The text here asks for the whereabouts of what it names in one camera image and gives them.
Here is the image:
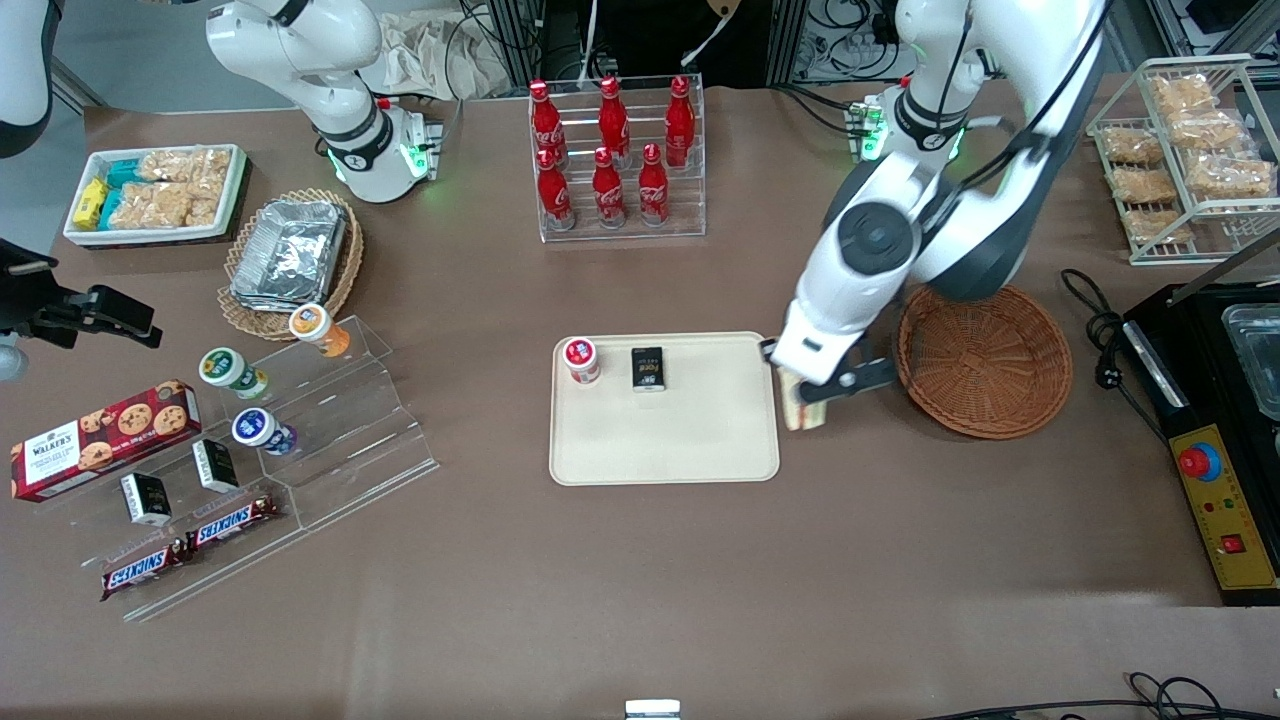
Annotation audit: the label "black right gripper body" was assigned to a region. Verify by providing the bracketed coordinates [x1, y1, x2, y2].
[0, 239, 93, 349]

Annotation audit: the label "triangular sandwich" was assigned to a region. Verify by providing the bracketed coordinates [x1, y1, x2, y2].
[781, 371, 832, 433]

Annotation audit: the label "beige plastic tray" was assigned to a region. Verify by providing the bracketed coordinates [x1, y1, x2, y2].
[549, 331, 781, 487]

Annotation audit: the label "round brown wicker basket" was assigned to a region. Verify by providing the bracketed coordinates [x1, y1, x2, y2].
[893, 284, 1075, 441]

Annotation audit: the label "light woven wicker basket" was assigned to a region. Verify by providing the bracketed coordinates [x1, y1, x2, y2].
[217, 188, 366, 343]

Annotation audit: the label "green yogurt cup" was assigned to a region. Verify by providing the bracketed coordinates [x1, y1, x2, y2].
[197, 346, 270, 401]

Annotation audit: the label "yellow snack packet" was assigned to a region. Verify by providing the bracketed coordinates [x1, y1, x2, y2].
[71, 177, 110, 230]

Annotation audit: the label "red Walkers cookie box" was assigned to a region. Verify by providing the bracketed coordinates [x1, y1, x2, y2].
[9, 379, 203, 504]

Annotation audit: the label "rice cracker snack pack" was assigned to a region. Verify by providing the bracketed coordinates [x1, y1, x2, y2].
[108, 182, 223, 230]
[138, 148, 233, 187]

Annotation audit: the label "blue yogurt cup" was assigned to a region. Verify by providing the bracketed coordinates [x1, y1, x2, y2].
[231, 407, 299, 458]

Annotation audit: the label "white rectangular snack bin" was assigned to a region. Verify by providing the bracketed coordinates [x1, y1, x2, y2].
[62, 143, 249, 248]

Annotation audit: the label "aluminium foil container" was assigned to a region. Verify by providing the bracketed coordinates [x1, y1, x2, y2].
[229, 199, 350, 313]

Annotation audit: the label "orange yogurt cup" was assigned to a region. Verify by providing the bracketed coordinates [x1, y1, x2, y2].
[288, 303, 353, 360]

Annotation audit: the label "red lid yogurt cup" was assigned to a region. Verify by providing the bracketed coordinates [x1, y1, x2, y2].
[563, 337, 603, 387]

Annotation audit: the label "clear acrylic bottle rack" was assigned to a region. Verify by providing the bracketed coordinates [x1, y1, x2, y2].
[527, 72, 708, 245]

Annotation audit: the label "red cola bottle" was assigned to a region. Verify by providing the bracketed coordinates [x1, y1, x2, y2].
[536, 148, 577, 232]
[637, 144, 671, 228]
[528, 80, 568, 167]
[591, 147, 628, 230]
[664, 75, 697, 169]
[598, 77, 632, 167]

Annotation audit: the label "Snickers chocolate bar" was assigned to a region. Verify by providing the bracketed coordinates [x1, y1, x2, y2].
[99, 540, 193, 603]
[185, 494, 282, 554]

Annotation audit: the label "clear acrylic stepped shelf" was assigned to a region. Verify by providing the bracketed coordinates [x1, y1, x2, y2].
[30, 314, 442, 624]

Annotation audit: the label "bagged rice cracker pack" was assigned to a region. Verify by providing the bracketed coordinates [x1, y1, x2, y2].
[1184, 152, 1278, 200]
[1100, 126, 1167, 167]
[1124, 207, 1197, 247]
[1168, 109, 1253, 153]
[1148, 74, 1217, 119]
[1110, 167, 1180, 207]

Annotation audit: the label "black countertop appliance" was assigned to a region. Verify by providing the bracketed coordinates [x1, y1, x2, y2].
[1121, 232, 1280, 608]

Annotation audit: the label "yellow emergency stop box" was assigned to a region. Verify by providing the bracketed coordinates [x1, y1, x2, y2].
[1169, 424, 1280, 593]

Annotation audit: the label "beige cloth bag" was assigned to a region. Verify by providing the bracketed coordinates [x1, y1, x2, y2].
[358, 8, 513, 102]

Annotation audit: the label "clear plastic container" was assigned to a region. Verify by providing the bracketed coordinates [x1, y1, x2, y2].
[1219, 304, 1280, 423]

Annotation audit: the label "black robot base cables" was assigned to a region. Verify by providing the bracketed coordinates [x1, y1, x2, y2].
[772, 82, 863, 137]

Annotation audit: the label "black power cable with plug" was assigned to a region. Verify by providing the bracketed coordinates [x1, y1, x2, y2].
[1059, 268, 1173, 443]

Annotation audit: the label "white wire shelf rack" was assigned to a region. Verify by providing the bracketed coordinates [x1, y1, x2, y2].
[1086, 53, 1280, 267]

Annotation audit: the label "aluminium frame rack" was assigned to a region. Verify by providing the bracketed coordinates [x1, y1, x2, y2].
[484, 0, 701, 93]

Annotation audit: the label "black floor cable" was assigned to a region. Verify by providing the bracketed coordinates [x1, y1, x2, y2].
[918, 671, 1280, 720]

